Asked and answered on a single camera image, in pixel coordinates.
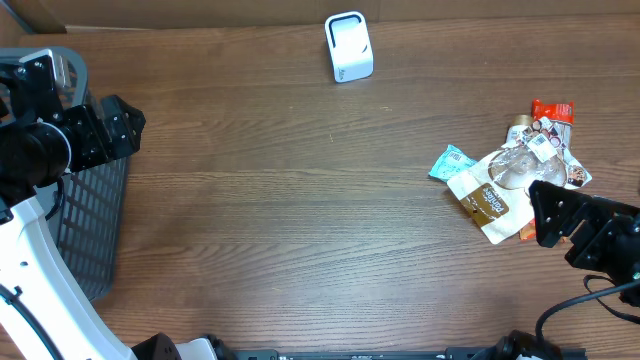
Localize brown clear snack bag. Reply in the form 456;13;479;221
446;116;593;246

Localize orange spaghetti packet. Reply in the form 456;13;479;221
518;98;576;242

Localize white tube with gold cap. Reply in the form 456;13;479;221
506;115;533;146

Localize mint green wipes packet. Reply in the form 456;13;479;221
428;144;477;182

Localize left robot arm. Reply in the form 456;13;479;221
1;47;225;359

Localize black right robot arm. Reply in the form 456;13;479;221
473;180;639;359

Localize white barcode scanner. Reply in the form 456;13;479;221
324;11;374;83

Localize grey plastic mesh basket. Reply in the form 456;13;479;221
1;47;146;300

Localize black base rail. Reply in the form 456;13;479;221
219;347;589;360

